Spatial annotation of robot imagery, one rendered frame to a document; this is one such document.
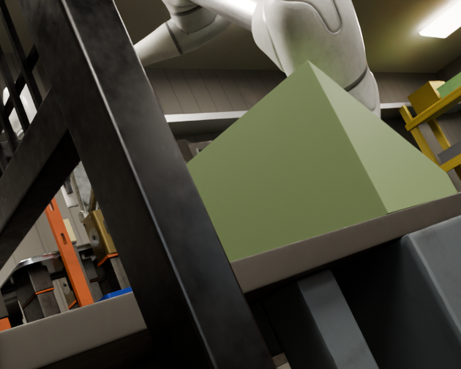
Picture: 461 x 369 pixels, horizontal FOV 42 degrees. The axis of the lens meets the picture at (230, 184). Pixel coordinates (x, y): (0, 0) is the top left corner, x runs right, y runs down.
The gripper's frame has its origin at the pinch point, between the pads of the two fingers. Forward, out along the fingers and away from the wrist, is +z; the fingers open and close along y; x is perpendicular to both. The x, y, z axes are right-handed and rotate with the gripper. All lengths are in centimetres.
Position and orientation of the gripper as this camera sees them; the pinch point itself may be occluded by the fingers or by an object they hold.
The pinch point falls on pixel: (64, 213)
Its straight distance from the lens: 170.4
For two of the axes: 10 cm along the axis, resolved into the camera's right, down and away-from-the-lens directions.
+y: -5.3, 4.5, 7.2
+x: -7.5, 1.5, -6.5
